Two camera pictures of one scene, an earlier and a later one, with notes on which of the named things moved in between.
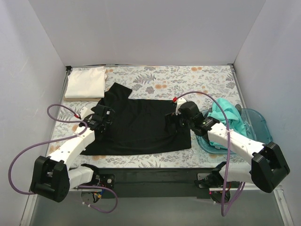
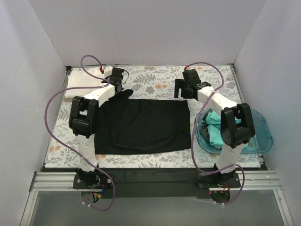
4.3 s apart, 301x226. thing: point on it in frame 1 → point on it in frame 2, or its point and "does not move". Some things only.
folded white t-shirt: [86, 82] does not move
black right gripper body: [173, 120] → [181, 89]
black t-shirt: [136, 126] does not move
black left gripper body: [105, 113] → [119, 86]
